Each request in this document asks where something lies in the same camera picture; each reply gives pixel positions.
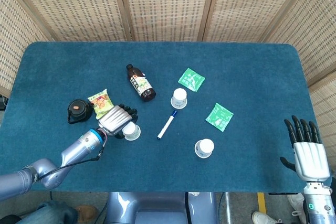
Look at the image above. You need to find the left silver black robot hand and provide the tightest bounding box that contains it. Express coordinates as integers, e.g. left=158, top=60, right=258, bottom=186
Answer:
left=97, top=103, right=139, bottom=140

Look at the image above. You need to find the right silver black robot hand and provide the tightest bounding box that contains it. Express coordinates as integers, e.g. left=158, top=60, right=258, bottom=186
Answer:
left=279, top=115, right=331, bottom=183

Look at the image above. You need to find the white paper cup green flower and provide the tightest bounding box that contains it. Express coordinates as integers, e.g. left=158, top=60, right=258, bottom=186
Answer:
left=122, top=123, right=142, bottom=142

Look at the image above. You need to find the white paper cup blue flower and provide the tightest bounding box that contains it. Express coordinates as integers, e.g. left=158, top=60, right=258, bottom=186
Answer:
left=194, top=138, right=215, bottom=159

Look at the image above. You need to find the yellow-green snack bag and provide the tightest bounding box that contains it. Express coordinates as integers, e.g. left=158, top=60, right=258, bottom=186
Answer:
left=87, top=88, right=117, bottom=120

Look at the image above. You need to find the black teapot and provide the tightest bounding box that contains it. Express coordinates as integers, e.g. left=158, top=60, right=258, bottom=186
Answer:
left=67, top=99, right=95, bottom=125

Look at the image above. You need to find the dark brown drink bottle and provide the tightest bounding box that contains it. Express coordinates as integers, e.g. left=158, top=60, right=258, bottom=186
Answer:
left=125, top=63, right=156, bottom=103

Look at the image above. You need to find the white sneaker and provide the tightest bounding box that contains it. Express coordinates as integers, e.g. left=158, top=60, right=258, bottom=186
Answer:
left=251, top=210, right=284, bottom=224
left=287, top=193, right=307, bottom=224

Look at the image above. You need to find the white blue marker pen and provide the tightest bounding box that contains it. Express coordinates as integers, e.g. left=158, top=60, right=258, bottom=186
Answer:
left=157, top=110, right=179, bottom=140

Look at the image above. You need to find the green sachet packet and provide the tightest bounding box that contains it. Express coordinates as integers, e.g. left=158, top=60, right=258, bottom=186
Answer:
left=205, top=102, right=234, bottom=132
left=177, top=67, right=206, bottom=93

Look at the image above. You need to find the grey-blue robot torso base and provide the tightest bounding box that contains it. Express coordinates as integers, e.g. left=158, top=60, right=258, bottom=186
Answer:
left=104, top=191, right=218, bottom=224

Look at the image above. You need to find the brown shoe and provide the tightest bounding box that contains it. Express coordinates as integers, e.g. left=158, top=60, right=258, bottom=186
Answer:
left=75, top=205, right=100, bottom=222

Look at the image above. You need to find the blue jeans leg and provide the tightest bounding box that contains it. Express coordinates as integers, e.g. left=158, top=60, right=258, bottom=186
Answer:
left=0, top=199, right=79, bottom=224

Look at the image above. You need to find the blue carpet table cover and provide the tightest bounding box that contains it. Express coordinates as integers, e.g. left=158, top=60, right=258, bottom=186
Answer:
left=0, top=41, right=320, bottom=193

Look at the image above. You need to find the woven bamboo folding screen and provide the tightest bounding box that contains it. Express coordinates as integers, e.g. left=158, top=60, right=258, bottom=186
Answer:
left=0, top=0, right=336, bottom=162

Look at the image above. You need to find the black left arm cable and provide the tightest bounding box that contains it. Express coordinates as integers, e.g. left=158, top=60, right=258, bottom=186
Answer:
left=34, top=133, right=109, bottom=182

